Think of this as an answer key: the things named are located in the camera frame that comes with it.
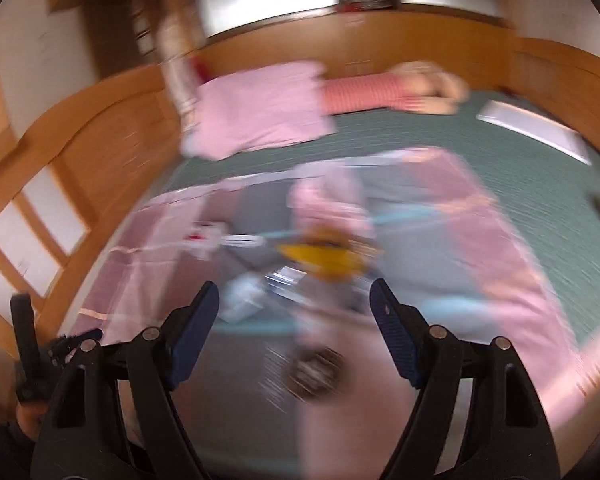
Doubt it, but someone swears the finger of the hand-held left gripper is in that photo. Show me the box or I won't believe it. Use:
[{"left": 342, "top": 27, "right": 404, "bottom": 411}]
[{"left": 45, "top": 329, "right": 104, "bottom": 367}]

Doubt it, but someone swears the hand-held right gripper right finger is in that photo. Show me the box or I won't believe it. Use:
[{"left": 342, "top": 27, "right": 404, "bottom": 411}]
[{"left": 370, "top": 277, "right": 560, "bottom": 480}]

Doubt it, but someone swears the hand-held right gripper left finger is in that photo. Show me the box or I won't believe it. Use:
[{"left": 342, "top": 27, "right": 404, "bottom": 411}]
[{"left": 30, "top": 281, "right": 219, "bottom": 480}]

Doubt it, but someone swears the white pale blue wrapper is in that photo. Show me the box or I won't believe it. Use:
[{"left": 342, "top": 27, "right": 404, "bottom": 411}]
[{"left": 222, "top": 274, "right": 267, "bottom": 323}]

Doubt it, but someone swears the round dark snack pack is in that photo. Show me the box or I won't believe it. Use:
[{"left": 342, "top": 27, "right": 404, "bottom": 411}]
[{"left": 284, "top": 346, "right": 347, "bottom": 402}]

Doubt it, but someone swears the striped purple blanket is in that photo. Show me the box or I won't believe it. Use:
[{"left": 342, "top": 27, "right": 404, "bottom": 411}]
[{"left": 75, "top": 145, "right": 580, "bottom": 480}]

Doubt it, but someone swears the white red snack wrapper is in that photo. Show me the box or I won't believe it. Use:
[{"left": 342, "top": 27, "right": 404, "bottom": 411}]
[{"left": 184, "top": 219, "right": 231, "bottom": 258}]

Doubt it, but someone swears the yellow wrapper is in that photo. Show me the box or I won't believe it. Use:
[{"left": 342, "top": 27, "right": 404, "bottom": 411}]
[{"left": 275, "top": 237, "right": 367, "bottom": 282}]

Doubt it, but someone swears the clear plastic wrapper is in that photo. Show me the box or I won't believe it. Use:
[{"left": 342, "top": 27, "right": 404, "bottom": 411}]
[{"left": 264, "top": 265, "right": 311, "bottom": 303}]

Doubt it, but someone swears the wooden lattice partition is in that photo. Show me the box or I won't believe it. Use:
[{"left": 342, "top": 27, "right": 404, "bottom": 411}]
[{"left": 0, "top": 25, "right": 93, "bottom": 321}]

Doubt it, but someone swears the pink wrapper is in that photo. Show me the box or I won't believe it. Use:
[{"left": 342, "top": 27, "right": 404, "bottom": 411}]
[{"left": 287, "top": 167, "right": 377, "bottom": 243}]

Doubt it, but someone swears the green bed mat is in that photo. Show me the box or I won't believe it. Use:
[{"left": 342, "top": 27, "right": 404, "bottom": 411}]
[{"left": 170, "top": 87, "right": 600, "bottom": 351}]

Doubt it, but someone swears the light grey pillow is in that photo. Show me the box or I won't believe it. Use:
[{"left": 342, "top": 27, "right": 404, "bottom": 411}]
[{"left": 180, "top": 124, "right": 211, "bottom": 158}]

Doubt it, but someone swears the pink pillow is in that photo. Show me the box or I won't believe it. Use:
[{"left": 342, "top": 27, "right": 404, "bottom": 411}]
[{"left": 182, "top": 60, "right": 331, "bottom": 161}]

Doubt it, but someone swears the red striped pillow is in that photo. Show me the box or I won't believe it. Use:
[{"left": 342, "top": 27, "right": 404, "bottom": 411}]
[{"left": 320, "top": 60, "right": 471, "bottom": 117}]

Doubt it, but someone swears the white paper sheet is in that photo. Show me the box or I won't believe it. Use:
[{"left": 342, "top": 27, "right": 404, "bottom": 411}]
[{"left": 476, "top": 99, "right": 593, "bottom": 167}]

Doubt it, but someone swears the wooden bed frame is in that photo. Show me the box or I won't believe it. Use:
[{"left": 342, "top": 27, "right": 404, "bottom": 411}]
[{"left": 0, "top": 10, "right": 600, "bottom": 341}]

